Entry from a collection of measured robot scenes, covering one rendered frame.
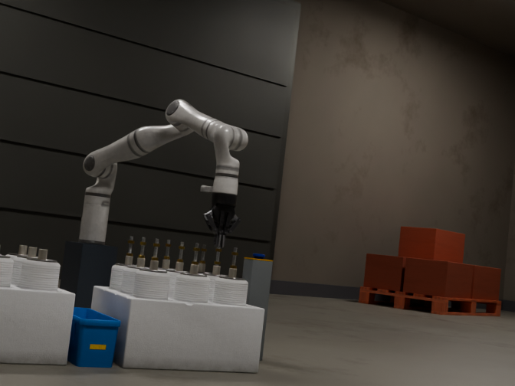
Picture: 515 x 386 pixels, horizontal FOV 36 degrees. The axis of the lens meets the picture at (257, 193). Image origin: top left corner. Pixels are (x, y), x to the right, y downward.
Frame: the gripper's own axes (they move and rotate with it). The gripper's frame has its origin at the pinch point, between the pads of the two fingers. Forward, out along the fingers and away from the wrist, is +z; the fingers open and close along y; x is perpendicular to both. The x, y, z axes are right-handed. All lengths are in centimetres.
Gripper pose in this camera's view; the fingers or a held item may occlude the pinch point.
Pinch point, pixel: (219, 240)
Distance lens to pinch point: 235.8
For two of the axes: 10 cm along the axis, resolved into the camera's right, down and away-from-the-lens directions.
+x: -6.0, -0.1, 8.0
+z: -1.1, 9.9, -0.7
